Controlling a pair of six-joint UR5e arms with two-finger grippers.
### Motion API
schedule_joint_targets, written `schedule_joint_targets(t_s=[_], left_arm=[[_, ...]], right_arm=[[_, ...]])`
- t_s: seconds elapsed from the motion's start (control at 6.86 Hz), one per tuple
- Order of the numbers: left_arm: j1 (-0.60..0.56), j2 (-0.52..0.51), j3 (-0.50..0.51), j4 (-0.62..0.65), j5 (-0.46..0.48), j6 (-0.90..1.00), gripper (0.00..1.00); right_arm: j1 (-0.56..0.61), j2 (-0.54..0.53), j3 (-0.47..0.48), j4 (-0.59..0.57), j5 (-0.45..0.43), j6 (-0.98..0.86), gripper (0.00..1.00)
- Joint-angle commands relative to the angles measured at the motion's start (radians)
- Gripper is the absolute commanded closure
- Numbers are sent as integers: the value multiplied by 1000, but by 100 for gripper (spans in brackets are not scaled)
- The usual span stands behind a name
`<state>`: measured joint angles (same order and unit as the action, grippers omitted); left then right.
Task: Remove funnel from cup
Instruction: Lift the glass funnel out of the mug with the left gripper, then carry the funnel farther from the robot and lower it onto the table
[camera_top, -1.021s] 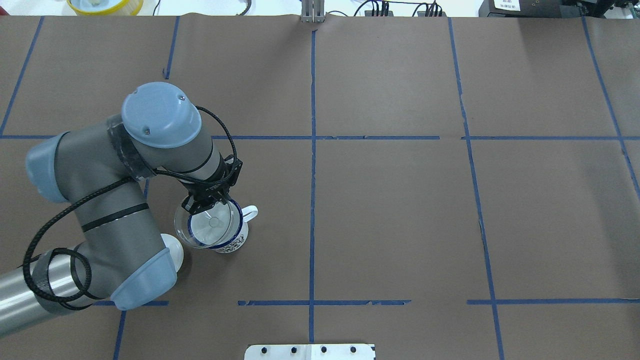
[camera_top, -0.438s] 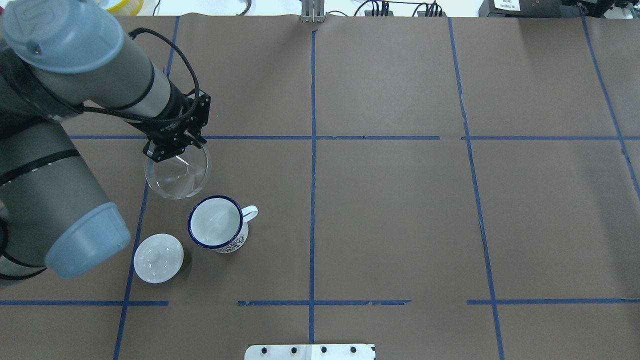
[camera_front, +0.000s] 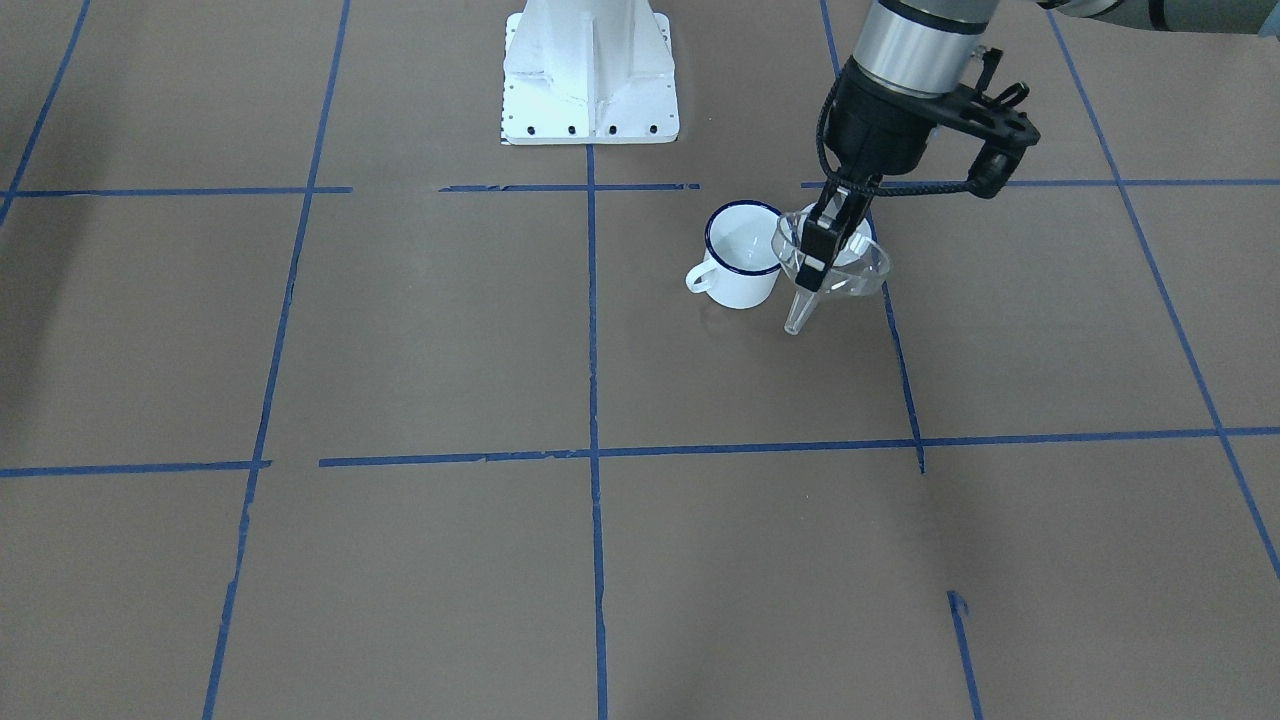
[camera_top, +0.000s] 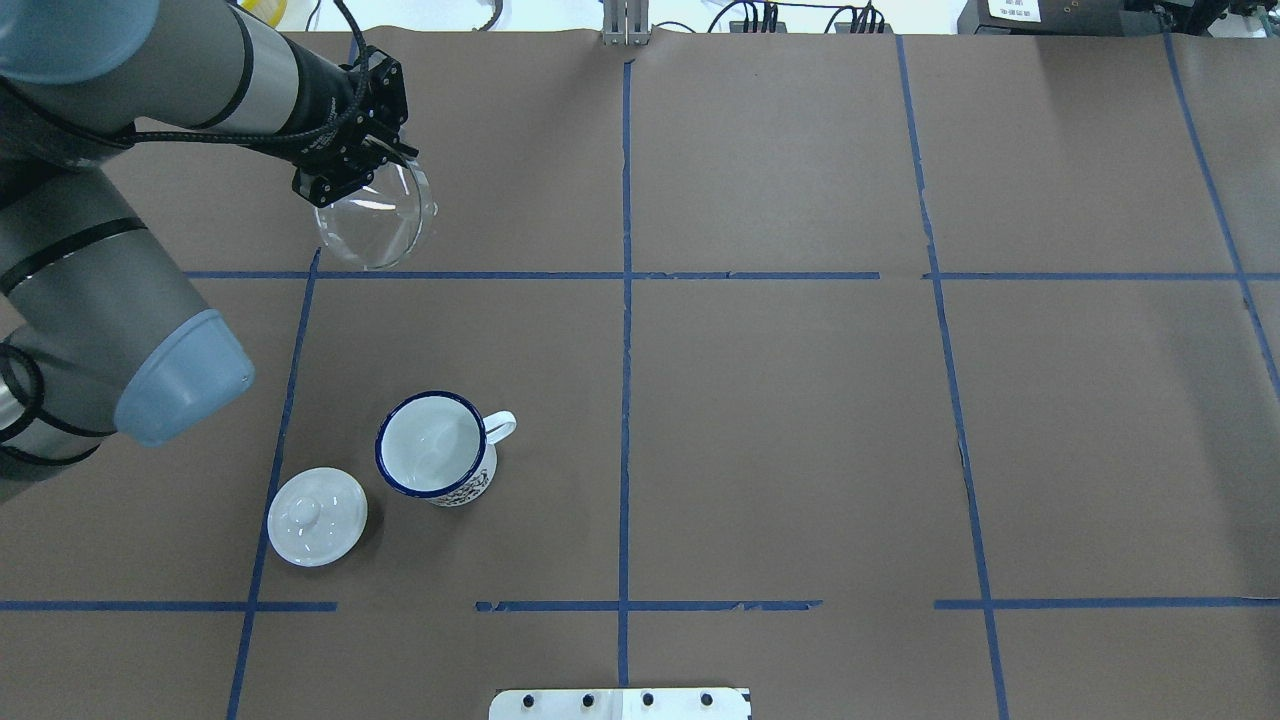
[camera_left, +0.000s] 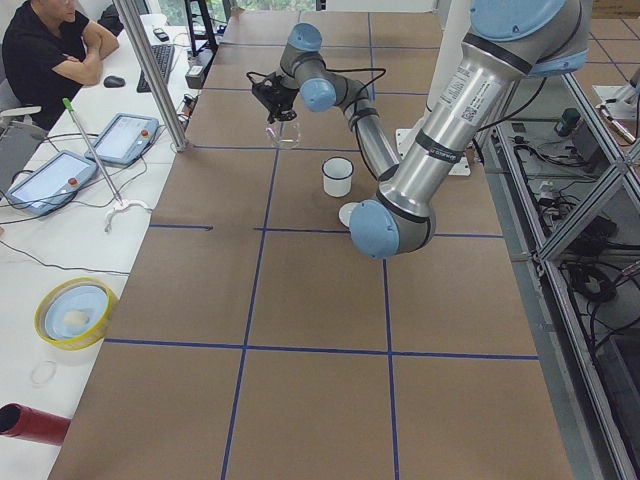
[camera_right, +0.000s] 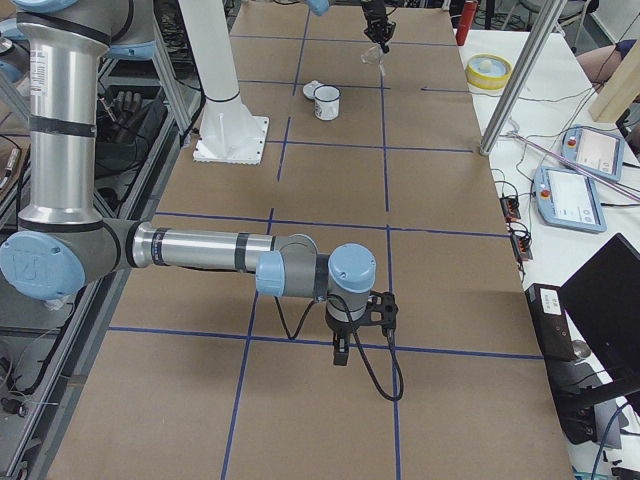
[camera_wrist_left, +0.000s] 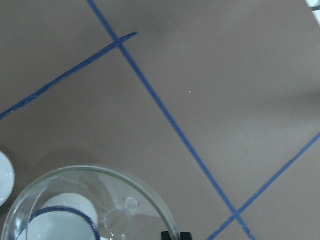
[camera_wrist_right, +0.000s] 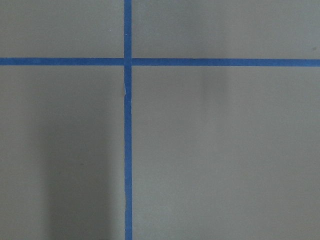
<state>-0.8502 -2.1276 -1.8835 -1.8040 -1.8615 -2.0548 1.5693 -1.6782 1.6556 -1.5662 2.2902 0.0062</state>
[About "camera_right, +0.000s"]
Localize clear glass funnel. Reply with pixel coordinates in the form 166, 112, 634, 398
360, 45, 386, 77

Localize white ceramic lid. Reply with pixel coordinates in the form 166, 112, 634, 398
302, 80, 322, 101

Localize white enamel mug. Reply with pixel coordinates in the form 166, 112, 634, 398
314, 85, 341, 121

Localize red fire extinguisher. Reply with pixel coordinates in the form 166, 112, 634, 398
456, 0, 478, 46

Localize yellow round container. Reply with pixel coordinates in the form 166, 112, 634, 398
465, 54, 513, 91

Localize orange black connector box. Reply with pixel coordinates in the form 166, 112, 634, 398
499, 196, 521, 222
510, 231, 533, 262

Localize blue teach pendant near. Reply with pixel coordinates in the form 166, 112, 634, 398
533, 166, 607, 233

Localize blue teach pendant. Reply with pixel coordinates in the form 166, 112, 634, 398
561, 125, 625, 182
533, 166, 607, 233

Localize blue teach pendant far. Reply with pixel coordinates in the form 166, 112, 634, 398
561, 125, 625, 182

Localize wooden beam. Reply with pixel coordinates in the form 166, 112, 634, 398
588, 41, 640, 123

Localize black laptop computer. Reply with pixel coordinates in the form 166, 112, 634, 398
525, 233, 639, 448

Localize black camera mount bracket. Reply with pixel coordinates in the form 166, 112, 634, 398
361, 291, 399, 338

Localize silver aluminium frame post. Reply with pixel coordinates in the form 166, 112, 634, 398
479, 0, 567, 156

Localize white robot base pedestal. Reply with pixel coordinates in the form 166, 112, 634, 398
179, 0, 269, 165

